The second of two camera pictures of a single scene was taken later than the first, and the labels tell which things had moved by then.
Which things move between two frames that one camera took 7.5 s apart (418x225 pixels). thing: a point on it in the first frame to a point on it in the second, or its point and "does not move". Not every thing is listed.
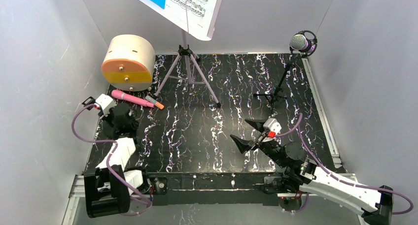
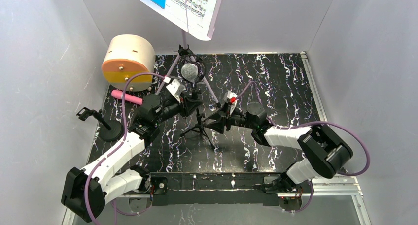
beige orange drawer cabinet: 129,62 does not move
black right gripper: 259,141 to 225,121
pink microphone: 121,94 does not move
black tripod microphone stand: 276,95 to 200,127
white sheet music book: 196,11 does not move
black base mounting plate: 215,188 does not move
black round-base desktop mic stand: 91,102 to 110,130
